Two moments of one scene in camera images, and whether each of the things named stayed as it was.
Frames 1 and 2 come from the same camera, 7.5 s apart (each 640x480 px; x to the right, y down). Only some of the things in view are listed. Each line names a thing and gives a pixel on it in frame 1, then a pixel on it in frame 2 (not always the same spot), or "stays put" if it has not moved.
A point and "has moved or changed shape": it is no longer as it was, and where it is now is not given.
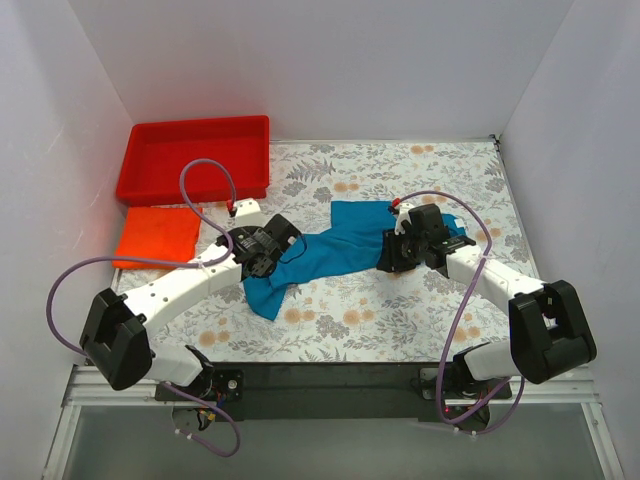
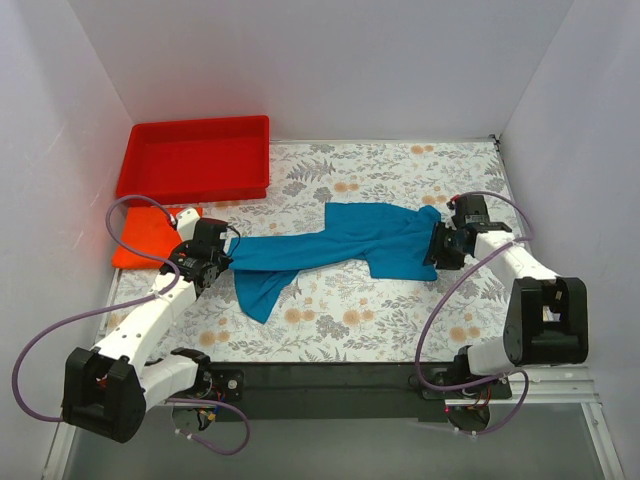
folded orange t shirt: (158, 232) stays put
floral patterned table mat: (413, 315) stays put
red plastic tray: (156, 153) stays put
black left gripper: (261, 266) -> (222, 256)
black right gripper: (392, 253) -> (441, 246)
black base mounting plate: (276, 392) stays put
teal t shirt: (356, 242) has moved or changed shape
